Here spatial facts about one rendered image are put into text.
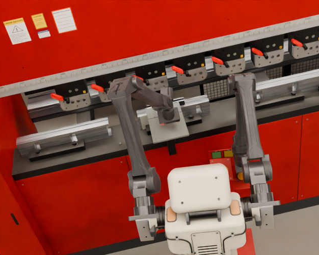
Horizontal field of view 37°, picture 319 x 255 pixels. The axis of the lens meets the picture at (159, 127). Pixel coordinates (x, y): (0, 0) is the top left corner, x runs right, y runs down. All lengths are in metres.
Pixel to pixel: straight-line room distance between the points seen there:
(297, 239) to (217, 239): 1.47
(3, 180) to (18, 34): 0.74
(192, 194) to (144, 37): 0.90
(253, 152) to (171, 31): 0.76
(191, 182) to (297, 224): 1.66
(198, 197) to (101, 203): 1.24
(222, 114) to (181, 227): 1.06
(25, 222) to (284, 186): 1.54
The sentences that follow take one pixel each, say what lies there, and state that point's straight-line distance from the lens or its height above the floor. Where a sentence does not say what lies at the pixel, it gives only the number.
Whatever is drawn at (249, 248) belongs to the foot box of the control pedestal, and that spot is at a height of 0.12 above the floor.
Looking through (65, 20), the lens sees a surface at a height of 1.61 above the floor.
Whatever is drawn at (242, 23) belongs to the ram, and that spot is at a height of 1.40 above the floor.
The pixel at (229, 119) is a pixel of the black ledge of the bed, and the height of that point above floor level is 0.87.
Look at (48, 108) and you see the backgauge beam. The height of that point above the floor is 0.97.
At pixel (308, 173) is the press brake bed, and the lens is 3.02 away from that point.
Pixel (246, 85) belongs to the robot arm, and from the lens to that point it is 1.85.
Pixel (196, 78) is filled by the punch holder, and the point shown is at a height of 1.15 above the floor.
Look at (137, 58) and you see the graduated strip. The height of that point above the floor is 1.34.
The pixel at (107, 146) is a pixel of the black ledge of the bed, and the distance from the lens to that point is 2.55.
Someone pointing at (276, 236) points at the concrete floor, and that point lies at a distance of 3.14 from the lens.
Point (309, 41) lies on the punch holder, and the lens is 2.52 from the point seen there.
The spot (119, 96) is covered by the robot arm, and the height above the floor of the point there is 1.56.
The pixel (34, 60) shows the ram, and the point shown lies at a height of 1.45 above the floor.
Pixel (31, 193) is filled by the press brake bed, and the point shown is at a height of 0.71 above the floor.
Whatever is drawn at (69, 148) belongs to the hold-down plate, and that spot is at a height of 0.91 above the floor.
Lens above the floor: 2.59
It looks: 42 degrees down
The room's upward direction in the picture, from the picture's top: 12 degrees counter-clockwise
